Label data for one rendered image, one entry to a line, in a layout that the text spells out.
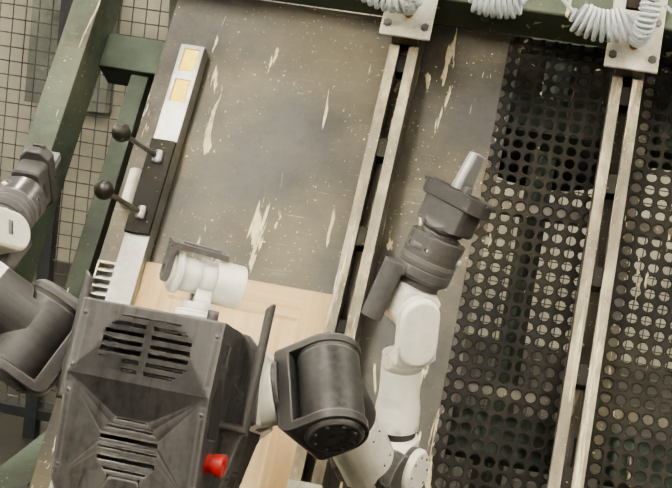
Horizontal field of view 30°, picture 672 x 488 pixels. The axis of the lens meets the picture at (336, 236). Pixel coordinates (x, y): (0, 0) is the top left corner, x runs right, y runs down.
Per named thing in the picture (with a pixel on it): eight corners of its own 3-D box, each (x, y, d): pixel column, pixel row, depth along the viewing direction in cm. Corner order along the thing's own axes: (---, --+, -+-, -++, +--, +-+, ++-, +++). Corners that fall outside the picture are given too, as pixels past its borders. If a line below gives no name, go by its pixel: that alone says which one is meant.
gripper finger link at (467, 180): (483, 155, 190) (466, 192, 191) (471, 151, 188) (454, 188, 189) (490, 159, 189) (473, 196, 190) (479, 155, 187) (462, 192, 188)
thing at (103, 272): (91, 298, 237) (87, 293, 235) (102, 264, 240) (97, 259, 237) (111, 302, 237) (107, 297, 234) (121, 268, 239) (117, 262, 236)
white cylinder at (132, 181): (132, 172, 247) (121, 208, 244) (128, 166, 244) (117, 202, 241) (146, 174, 246) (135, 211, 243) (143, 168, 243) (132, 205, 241)
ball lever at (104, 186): (135, 225, 239) (86, 195, 229) (141, 207, 240) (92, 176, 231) (149, 224, 237) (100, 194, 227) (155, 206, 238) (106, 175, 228)
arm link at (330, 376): (380, 453, 178) (357, 403, 168) (320, 465, 179) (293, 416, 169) (373, 386, 185) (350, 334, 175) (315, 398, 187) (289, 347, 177)
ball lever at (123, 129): (152, 169, 243) (104, 137, 233) (157, 152, 244) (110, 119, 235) (166, 167, 241) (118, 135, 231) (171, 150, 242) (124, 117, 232)
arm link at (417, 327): (443, 299, 188) (435, 380, 192) (419, 279, 196) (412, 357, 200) (404, 301, 186) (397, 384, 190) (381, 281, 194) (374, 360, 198)
